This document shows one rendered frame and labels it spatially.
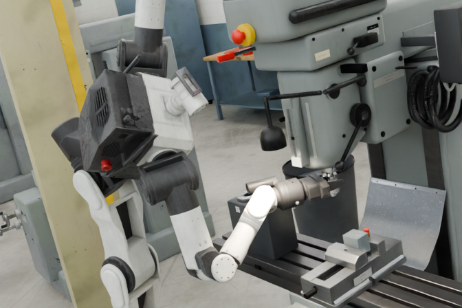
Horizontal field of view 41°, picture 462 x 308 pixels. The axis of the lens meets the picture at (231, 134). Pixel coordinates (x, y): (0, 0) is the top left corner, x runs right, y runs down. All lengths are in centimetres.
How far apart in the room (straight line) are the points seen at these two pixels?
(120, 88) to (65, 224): 170
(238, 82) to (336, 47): 737
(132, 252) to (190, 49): 723
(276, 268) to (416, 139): 65
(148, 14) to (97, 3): 962
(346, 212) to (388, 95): 211
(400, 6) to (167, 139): 83
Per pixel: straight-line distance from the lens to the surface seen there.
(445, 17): 179
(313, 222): 397
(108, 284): 218
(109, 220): 206
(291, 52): 172
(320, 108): 177
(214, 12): 920
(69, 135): 207
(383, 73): 192
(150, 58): 192
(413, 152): 220
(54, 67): 326
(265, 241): 219
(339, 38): 176
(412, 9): 205
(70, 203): 336
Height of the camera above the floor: 194
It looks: 15 degrees down
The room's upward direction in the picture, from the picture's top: 11 degrees counter-clockwise
